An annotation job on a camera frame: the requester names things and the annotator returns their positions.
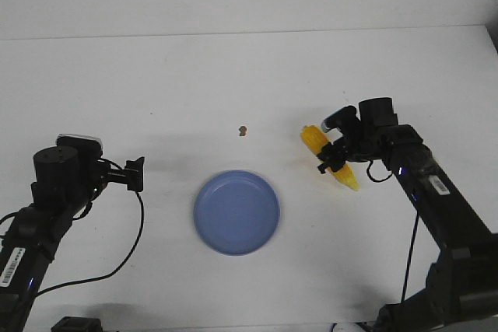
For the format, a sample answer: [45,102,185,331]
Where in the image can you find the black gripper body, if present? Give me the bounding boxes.
[31,145,128,208]
[333,97,398,162]

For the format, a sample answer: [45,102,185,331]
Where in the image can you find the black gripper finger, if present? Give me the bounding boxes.
[317,142,346,173]
[124,156,145,191]

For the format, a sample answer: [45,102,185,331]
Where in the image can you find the yellow corn cob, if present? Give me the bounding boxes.
[300,125,359,190]

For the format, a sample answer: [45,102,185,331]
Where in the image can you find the blue round plate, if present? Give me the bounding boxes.
[192,169,281,256]

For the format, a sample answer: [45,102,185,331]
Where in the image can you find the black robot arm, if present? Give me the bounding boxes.
[317,97,497,331]
[1,145,145,331]

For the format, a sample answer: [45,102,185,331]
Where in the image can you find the small brown crumb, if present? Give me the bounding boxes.
[239,126,247,137]

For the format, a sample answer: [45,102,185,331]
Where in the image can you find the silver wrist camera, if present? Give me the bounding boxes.
[320,106,357,133]
[55,134,103,159]

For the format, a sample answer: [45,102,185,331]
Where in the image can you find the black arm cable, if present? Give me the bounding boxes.
[37,159,146,298]
[365,160,420,304]

